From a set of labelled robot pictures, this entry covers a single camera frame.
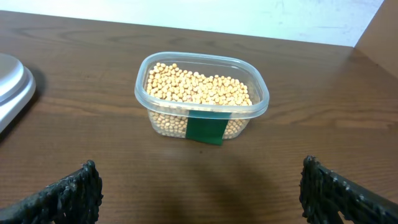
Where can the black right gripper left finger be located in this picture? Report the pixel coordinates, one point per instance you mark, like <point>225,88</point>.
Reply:
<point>75,198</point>

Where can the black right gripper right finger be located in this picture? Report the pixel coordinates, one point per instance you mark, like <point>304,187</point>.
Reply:
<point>327,197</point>

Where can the white digital kitchen scale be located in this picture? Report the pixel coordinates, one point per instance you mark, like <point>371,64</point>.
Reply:
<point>17,88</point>

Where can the clear plastic soybean container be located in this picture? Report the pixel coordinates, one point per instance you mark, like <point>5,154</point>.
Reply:
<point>200,97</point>

